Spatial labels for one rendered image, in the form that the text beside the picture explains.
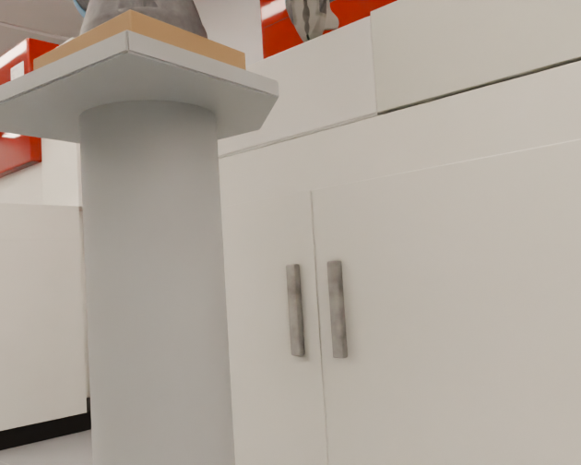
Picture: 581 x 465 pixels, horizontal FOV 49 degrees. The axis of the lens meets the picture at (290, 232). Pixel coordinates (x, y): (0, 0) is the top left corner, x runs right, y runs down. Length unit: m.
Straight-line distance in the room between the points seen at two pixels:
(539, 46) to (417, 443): 0.51
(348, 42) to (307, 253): 0.32
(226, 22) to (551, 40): 3.93
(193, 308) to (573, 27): 0.52
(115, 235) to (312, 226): 0.36
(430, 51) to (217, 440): 0.55
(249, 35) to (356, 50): 3.48
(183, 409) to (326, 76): 0.53
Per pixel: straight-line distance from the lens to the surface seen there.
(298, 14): 1.10
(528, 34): 0.81
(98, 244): 0.72
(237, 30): 4.52
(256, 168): 1.06
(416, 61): 0.88
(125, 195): 0.70
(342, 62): 0.96
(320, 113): 0.97
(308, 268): 0.97
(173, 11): 0.76
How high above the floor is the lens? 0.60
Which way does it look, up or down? 4 degrees up
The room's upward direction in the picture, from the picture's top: 4 degrees counter-clockwise
